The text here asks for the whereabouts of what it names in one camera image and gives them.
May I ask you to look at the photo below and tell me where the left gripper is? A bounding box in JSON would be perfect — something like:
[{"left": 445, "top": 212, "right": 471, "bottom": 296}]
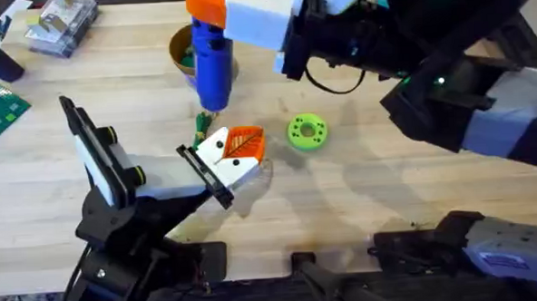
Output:
[{"left": 95, "top": 118, "right": 269, "bottom": 217}]

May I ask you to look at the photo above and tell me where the white card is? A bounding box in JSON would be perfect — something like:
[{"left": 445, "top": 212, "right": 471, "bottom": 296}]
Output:
[{"left": 0, "top": 0, "right": 36, "bottom": 45}]

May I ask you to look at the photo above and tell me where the black cable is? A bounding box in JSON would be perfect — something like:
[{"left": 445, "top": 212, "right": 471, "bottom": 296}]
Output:
[{"left": 304, "top": 63, "right": 367, "bottom": 97}]

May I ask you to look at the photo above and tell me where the green disc with holes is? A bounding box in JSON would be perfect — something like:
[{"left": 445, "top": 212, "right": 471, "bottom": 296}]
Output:
[{"left": 286, "top": 112, "right": 329, "bottom": 152}]

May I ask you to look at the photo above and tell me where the green vegetable toy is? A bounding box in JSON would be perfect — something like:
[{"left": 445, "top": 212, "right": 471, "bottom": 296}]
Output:
[{"left": 190, "top": 111, "right": 216, "bottom": 149}]

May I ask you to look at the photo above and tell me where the clear plastic box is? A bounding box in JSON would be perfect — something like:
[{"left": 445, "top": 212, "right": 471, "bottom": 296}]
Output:
[{"left": 23, "top": 0, "right": 101, "bottom": 62}]

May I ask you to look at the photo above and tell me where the brown round toy tub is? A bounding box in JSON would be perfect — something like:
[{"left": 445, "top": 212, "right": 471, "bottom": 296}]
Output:
[{"left": 167, "top": 22, "right": 242, "bottom": 91}]

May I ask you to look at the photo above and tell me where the black rail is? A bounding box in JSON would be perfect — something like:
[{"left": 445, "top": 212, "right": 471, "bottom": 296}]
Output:
[{"left": 132, "top": 241, "right": 537, "bottom": 301}]

